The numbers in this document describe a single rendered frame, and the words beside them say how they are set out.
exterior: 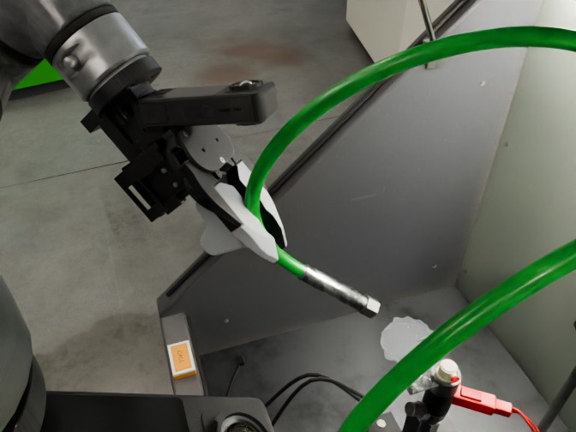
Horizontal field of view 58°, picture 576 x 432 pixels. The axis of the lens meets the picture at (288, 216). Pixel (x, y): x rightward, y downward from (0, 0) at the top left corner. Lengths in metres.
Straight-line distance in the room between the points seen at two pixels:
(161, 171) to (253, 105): 0.11
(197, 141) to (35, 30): 0.16
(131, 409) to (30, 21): 0.36
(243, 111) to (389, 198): 0.41
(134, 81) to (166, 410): 0.32
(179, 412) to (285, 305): 0.66
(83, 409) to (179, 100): 0.30
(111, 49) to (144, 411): 0.33
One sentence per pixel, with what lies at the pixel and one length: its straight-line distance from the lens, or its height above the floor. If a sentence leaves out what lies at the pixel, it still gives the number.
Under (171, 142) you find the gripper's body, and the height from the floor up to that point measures 1.33.
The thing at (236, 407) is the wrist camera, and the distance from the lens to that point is 0.23.
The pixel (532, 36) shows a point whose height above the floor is 1.43.
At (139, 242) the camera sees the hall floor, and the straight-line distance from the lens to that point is 2.38.
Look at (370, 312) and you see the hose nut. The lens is 0.56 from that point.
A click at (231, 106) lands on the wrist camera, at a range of 0.42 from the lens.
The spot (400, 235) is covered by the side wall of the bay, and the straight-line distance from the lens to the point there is 0.86.
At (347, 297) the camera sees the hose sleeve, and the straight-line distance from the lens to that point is 0.54.
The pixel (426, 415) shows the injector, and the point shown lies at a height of 1.07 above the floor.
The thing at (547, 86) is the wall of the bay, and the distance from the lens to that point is 0.76.
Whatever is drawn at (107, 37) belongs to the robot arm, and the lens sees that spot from 0.47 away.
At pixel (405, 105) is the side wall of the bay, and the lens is 0.71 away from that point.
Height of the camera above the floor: 1.56
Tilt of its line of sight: 40 degrees down
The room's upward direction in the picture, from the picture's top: straight up
